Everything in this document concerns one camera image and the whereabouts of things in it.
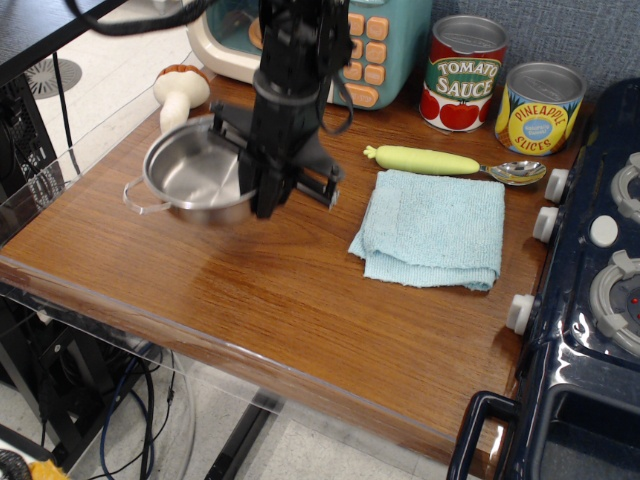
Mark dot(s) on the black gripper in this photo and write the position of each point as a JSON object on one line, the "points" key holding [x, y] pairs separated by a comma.
{"points": [[280, 145]]}

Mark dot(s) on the stainless steel pan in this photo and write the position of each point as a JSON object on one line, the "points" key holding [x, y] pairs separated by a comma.
{"points": [[193, 172]]}

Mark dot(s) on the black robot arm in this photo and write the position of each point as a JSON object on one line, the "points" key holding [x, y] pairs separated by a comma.
{"points": [[305, 45]]}

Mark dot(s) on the plush mushroom toy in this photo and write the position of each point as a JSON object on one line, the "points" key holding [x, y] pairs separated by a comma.
{"points": [[179, 89]]}

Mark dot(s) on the light blue folded cloth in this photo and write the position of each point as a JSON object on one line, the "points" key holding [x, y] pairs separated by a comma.
{"points": [[425, 231]]}

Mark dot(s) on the teal toy microwave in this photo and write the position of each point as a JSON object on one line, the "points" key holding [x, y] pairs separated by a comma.
{"points": [[389, 39]]}

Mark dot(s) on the round floor drain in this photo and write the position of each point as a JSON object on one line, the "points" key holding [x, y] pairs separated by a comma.
{"points": [[46, 77]]}

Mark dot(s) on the tomato sauce can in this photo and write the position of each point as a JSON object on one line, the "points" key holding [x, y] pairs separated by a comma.
{"points": [[463, 66]]}

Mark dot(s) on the pineapple slices can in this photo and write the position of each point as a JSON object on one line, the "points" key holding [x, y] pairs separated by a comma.
{"points": [[539, 106]]}

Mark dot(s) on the dark blue toy stove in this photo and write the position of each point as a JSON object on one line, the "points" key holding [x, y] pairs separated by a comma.
{"points": [[575, 413]]}

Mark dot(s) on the spoon with green handle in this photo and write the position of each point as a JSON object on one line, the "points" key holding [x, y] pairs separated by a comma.
{"points": [[430, 162]]}

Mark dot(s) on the black table frame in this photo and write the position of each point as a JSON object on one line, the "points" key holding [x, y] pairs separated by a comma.
{"points": [[73, 381]]}

